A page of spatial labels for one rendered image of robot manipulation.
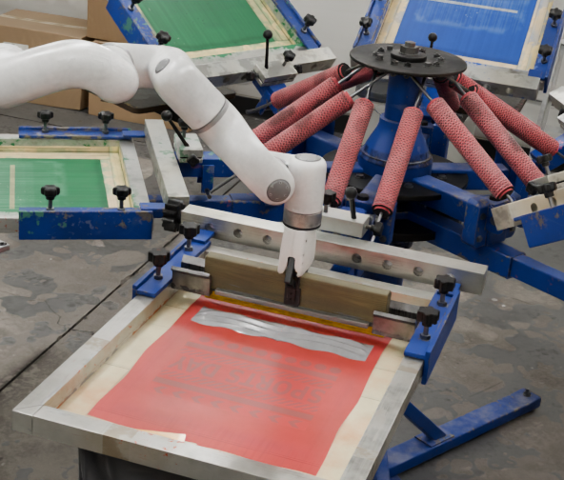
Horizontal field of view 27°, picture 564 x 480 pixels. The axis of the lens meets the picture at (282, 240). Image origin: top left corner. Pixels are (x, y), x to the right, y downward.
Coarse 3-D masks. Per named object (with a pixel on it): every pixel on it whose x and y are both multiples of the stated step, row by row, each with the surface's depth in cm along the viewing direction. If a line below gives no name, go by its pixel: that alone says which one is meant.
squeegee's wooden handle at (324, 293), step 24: (216, 264) 241; (240, 264) 239; (264, 264) 239; (240, 288) 241; (264, 288) 239; (312, 288) 235; (336, 288) 234; (360, 288) 233; (336, 312) 236; (360, 312) 234
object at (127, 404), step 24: (192, 312) 240; (240, 312) 242; (264, 312) 243; (168, 336) 230; (216, 336) 232; (240, 336) 232; (144, 360) 221; (168, 360) 221; (120, 384) 212; (144, 384) 213; (96, 408) 204; (120, 408) 205; (144, 408) 206; (168, 408) 206; (192, 408) 207; (192, 432) 200
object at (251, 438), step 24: (360, 336) 237; (312, 360) 226; (336, 360) 227; (336, 384) 219; (360, 384) 219; (336, 408) 211; (216, 432) 200; (240, 432) 201; (264, 432) 202; (288, 432) 202; (312, 432) 203; (336, 432) 203; (264, 456) 195; (288, 456) 196; (312, 456) 196
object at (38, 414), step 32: (256, 256) 260; (384, 288) 250; (128, 320) 227; (96, 352) 215; (64, 384) 204; (416, 384) 220; (32, 416) 194; (64, 416) 194; (384, 416) 203; (96, 448) 192; (128, 448) 190; (160, 448) 188; (192, 448) 189; (384, 448) 197
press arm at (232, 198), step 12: (192, 204) 305; (204, 204) 305; (216, 204) 306; (228, 204) 306; (240, 204) 306; (252, 204) 307; (264, 204) 308; (156, 216) 304; (252, 216) 308; (264, 216) 309; (276, 216) 310
